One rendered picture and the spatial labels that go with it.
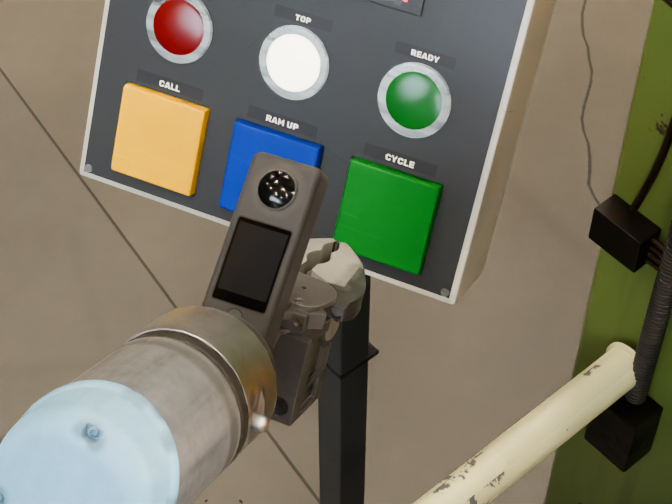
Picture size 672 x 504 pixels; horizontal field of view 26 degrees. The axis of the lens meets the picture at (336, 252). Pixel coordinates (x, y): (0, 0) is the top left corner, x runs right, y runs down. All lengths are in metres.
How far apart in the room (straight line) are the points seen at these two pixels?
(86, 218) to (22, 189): 0.13
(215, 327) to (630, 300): 0.75
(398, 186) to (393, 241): 0.04
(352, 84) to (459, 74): 0.09
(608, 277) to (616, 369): 0.09
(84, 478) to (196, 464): 0.06
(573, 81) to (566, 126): 0.12
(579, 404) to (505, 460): 0.10
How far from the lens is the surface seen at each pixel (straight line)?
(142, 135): 1.19
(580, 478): 1.79
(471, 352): 2.30
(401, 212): 1.12
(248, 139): 1.15
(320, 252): 1.00
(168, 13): 1.17
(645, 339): 1.48
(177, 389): 0.76
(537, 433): 1.46
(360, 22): 1.11
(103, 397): 0.73
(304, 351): 0.91
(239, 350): 0.82
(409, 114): 1.10
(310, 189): 0.88
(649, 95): 1.32
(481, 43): 1.08
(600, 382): 1.50
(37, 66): 2.78
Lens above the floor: 1.86
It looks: 50 degrees down
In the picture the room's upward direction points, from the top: straight up
